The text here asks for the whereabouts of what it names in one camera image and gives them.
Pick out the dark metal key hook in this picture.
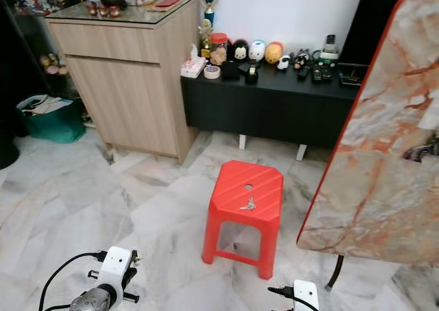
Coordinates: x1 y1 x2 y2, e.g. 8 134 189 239
403 134 439 163

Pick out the red plastic stool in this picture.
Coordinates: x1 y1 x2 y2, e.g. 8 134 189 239
202 160 285 281

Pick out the green bag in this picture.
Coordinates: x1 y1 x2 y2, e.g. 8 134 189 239
17 95 86 144

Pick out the light wooden cabinet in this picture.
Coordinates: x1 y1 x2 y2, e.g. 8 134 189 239
45 0 201 164

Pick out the black low sideboard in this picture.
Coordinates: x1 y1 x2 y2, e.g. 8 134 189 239
180 60 375 149

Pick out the pink tissue box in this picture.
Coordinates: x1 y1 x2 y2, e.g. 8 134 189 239
180 45 206 78

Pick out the beige tape roll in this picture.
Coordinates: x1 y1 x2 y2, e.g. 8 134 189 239
203 65 222 80

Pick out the red-lidded jar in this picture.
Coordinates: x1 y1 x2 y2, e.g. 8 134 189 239
209 33 229 66

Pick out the black round plush figurine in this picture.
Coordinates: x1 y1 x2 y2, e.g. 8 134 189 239
230 39 250 63

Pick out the white round plush figurine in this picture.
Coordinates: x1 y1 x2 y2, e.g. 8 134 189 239
248 40 267 62

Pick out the orange round plush figurine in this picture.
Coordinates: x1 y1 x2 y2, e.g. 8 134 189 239
265 41 285 65

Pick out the marble table with red edge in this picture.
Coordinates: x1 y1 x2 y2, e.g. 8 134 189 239
296 0 439 267

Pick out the white paper label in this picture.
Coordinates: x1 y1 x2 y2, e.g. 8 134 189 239
418 108 439 130

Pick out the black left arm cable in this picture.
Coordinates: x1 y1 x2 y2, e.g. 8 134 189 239
39 251 109 311

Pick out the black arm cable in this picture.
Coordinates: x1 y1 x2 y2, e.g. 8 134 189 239
39 251 109 311
268 286 296 301

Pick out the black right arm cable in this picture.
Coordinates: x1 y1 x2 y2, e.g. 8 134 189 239
268 286 296 301

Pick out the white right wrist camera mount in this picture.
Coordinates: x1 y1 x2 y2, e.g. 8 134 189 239
292 279 320 311

